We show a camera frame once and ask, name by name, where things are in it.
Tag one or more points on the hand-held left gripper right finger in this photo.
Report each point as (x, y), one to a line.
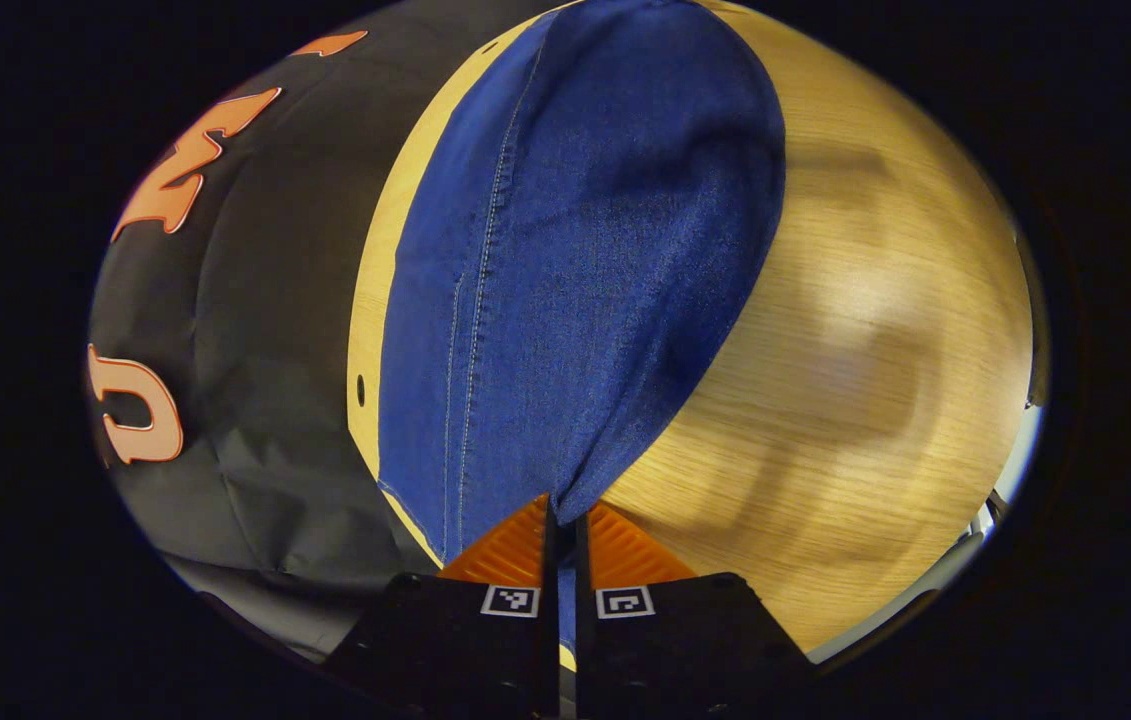
(665, 640)

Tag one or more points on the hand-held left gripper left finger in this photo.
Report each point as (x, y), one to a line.
(465, 640)

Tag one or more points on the blue jeans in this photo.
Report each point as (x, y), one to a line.
(575, 250)

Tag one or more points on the black backdrop cloth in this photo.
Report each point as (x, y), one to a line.
(275, 300)

